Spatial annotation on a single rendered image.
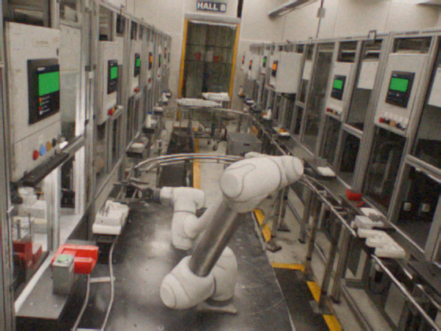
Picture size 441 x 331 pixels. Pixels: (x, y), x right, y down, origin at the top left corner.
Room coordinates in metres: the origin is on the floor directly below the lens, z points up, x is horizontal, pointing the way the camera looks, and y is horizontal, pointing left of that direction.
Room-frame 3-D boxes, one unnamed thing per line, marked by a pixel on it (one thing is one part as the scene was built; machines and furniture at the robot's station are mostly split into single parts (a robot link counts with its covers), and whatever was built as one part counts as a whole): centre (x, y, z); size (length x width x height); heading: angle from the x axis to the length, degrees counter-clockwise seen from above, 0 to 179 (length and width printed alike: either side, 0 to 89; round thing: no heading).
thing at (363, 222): (2.18, -1.09, 0.92); 0.13 x 0.10 x 0.09; 91
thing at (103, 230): (2.03, 0.41, 0.84); 0.36 x 0.14 x 0.10; 1
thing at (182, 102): (7.36, -0.04, 0.48); 0.88 x 0.56 x 0.96; 109
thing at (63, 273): (1.27, 0.44, 0.97); 0.08 x 0.08 x 0.12; 1
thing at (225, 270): (1.59, -0.17, 0.85); 0.18 x 0.16 x 0.22; 134
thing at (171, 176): (6.42, 0.15, 0.01); 5.85 x 0.59 x 0.01; 1
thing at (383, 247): (2.06, -1.09, 0.84); 0.37 x 0.14 x 0.10; 1
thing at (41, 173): (1.32, 0.50, 1.37); 0.36 x 0.04 x 0.04; 1
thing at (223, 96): (8.64, -0.43, 0.48); 0.84 x 0.58 x 0.97; 9
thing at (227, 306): (1.62, -0.18, 0.71); 0.22 x 0.18 x 0.06; 1
